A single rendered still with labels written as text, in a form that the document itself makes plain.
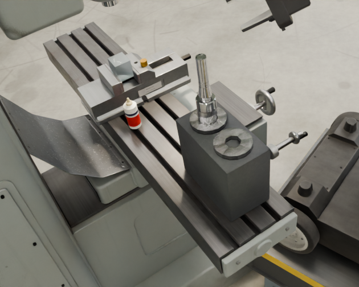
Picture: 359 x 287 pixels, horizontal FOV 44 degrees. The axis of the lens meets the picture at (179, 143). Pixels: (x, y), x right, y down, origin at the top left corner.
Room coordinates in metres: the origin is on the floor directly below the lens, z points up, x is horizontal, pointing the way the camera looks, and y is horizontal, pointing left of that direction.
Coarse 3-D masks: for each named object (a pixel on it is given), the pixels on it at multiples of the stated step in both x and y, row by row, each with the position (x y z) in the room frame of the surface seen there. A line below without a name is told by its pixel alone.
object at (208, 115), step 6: (216, 102) 0.77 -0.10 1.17; (198, 108) 0.76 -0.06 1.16; (204, 108) 0.75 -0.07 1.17; (210, 108) 0.75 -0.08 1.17; (216, 108) 0.77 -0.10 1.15; (198, 114) 0.77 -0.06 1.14; (204, 114) 0.76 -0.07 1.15; (210, 114) 0.75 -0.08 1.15; (216, 114) 0.76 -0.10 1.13; (204, 120) 0.76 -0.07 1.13; (210, 120) 0.75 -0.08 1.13; (216, 120) 0.76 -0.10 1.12
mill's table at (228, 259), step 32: (96, 32) 1.61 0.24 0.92; (64, 64) 1.42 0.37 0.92; (96, 64) 1.42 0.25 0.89; (128, 128) 1.01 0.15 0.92; (160, 128) 1.01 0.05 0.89; (160, 160) 0.88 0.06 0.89; (160, 192) 0.77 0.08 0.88; (192, 192) 0.73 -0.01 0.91; (192, 224) 0.62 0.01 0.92; (224, 224) 0.61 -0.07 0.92; (256, 224) 0.59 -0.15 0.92; (288, 224) 0.59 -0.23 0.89; (224, 256) 0.53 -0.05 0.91; (256, 256) 0.54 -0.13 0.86
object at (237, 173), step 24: (192, 120) 0.78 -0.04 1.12; (192, 144) 0.74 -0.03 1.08; (216, 144) 0.69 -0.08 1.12; (240, 144) 0.67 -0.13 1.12; (264, 144) 0.67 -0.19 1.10; (192, 168) 0.76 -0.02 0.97; (216, 168) 0.65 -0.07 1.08; (240, 168) 0.62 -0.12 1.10; (264, 168) 0.65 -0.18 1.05; (216, 192) 0.66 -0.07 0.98; (240, 192) 0.62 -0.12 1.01; (264, 192) 0.65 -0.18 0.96
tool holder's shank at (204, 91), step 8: (200, 56) 0.78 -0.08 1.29; (200, 64) 0.77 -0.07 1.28; (200, 72) 0.77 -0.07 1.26; (208, 72) 0.77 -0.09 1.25; (200, 80) 0.77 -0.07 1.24; (208, 80) 0.77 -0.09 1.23; (200, 88) 0.77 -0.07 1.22; (208, 88) 0.77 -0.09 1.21; (200, 96) 0.77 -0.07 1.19; (208, 96) 0.76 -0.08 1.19
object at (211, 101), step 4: (212, 92) 0.79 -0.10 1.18; (196, 96) 0.79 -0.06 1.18; (212, 96) 0.78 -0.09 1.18; (196, 100) 0.77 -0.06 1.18; (200, 100) 0.77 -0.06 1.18; (204, 100) 0.77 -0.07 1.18; (208, 100) 0.76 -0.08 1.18; (212, 100) 0.76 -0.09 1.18; (200, 104) 0.76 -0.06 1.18; (204, 104) 0.76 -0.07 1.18; (208, 104) 0.75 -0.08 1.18; (212, 104) 0.76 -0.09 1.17
